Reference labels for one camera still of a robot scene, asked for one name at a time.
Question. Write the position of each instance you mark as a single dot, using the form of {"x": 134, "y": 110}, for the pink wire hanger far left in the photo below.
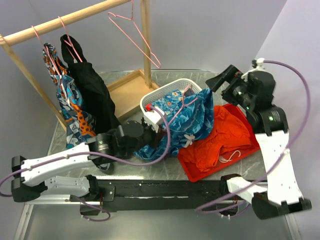
{"x": 47, "y": 51}

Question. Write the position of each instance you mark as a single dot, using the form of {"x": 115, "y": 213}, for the red plastic tray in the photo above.
{"x": 228, "y": 158}

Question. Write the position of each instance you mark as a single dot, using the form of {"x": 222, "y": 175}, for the orange blue patterned shorts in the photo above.
{"x": 80, "y": 125}

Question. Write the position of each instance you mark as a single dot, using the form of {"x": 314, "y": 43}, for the wooden clothes rack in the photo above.
{"x": 25, "y": 84}

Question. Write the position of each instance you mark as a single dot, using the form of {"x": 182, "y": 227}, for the pink wire hanger with black shorts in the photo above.
{"x": 70, "y": 46}

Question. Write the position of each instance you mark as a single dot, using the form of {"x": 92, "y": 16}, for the black sport shorts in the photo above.
{"x": 96, "y": 96}

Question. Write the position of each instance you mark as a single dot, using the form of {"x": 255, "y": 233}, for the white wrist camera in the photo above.
{"x": 153, "y": 116}
{"x": 257, "y": 65}

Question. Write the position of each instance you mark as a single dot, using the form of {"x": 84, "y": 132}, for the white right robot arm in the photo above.
{"x": 282, "y": 196}

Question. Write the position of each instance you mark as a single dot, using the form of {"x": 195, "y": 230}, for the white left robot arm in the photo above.
{"x": 41, "y": 176}

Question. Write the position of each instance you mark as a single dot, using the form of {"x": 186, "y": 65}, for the blue floral shorts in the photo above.
{"x": 168, "y": 102}

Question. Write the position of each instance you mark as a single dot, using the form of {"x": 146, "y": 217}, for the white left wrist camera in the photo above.
{"x": 153, "y": 116}

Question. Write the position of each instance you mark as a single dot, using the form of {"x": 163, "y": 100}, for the white perforated plastic basket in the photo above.
{"x": 179, "y": 84}

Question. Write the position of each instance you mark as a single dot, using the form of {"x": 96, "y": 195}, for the blue shark print shorts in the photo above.
{"x": 191, "y": 120}

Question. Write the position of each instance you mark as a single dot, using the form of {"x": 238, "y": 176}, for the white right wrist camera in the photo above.
{"x": 257, "y": 65}

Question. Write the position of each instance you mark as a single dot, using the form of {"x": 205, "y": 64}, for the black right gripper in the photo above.
{"x": 229, "y": 75}

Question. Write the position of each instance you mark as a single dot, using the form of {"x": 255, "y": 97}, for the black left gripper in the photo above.
{"x": 157, "y": 137}

